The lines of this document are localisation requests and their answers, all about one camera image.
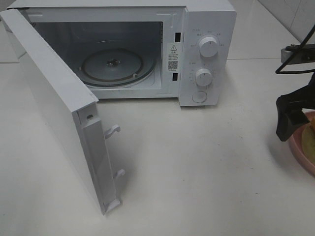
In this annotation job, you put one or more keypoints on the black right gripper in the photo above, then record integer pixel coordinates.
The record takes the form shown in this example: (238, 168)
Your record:
(289, 107)

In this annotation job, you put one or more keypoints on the pink round plate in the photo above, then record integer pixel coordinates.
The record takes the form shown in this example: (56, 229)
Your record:
(307, 161)

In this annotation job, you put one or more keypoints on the white bread sandwich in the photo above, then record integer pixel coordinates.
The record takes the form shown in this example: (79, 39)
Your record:
(308, 138)

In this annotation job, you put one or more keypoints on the round white door button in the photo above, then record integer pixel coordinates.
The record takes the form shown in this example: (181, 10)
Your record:
(199, 96)

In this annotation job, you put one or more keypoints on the white microwave door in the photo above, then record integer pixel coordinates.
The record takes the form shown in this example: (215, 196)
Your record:
(69, 108)

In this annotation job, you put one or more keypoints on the lower white timer knob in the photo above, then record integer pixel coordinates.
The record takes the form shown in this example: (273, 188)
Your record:
(203, 77)

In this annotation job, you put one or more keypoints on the upper white power knob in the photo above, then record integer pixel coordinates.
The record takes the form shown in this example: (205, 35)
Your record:
(208, 46)

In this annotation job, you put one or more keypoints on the white microwave oven body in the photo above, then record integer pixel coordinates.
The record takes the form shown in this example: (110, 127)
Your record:
(77, 28)

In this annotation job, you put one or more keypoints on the white warning label sticker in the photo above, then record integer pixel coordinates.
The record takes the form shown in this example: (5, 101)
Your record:
(173, 56)

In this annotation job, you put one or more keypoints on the glass microwave turntable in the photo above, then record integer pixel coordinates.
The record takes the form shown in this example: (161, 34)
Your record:
(117, 65)

